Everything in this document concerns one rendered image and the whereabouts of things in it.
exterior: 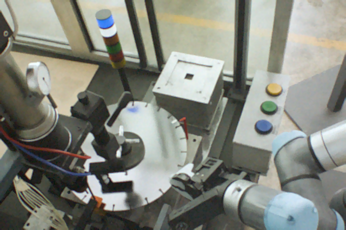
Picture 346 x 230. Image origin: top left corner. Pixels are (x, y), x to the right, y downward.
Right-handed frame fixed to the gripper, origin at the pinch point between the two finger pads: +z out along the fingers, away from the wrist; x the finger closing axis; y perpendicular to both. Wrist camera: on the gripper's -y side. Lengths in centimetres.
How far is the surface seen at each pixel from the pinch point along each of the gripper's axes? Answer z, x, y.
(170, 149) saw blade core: 10.4, 0.7, 8.6
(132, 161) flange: 13.7, 4.0, -0.5
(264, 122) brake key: 2.5, -9.5, 32.9
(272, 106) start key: 3.8, -8.6, 39.1
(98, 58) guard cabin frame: 70, 20, 28
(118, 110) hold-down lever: -3.7, 22.5, -1.4
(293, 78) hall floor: 83, -63, 130
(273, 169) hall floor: 62, -78, 70
